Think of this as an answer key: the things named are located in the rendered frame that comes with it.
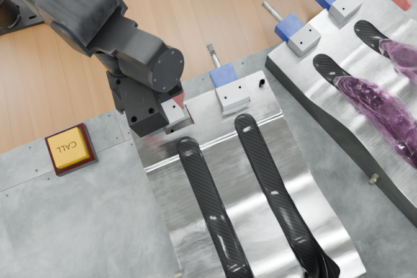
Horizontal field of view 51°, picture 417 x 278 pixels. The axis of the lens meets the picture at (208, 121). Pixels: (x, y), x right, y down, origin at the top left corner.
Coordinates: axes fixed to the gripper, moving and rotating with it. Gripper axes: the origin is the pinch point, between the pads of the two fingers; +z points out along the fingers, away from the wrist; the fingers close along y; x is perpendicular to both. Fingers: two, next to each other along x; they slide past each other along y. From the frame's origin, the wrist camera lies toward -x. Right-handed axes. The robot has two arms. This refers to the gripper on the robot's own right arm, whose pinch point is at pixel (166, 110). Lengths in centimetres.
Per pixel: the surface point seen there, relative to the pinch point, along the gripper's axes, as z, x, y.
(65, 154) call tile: 5.0, 4.7, -22.0
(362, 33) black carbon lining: 14.4, 7.3, 38.4
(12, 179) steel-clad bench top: 6.2, 5.9, -34.3
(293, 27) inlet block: 8.6, 11.3, 26.5
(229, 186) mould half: 10.9, -12.1, 3.9
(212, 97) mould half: 5.7, 2.5, 7.4
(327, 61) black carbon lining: 13.7, 4.3, 29.7
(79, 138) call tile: 5.0, 6.7, -18.7
